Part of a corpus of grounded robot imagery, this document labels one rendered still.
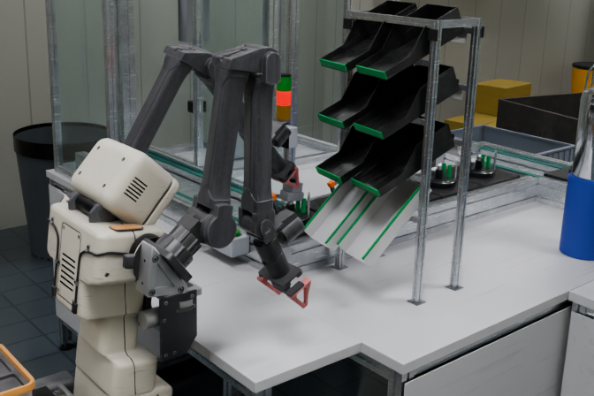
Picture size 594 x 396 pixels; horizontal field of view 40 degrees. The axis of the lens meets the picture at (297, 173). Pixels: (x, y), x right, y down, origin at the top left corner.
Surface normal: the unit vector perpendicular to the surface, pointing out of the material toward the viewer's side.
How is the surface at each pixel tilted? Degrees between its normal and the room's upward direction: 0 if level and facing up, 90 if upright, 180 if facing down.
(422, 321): 0
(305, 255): 90
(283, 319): 0
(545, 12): 90
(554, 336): 90
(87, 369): 82
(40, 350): 0
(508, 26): 90
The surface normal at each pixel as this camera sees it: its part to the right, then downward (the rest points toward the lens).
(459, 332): 0.03, -0.96
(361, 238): -0.59, -0.60
